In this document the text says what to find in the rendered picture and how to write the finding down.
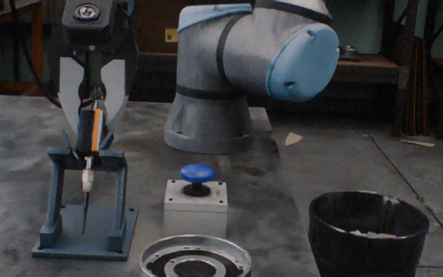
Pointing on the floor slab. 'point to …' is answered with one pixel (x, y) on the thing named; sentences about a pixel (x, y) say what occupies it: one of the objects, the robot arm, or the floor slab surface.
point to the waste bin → (326, 243)
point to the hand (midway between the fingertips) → (93, 126)
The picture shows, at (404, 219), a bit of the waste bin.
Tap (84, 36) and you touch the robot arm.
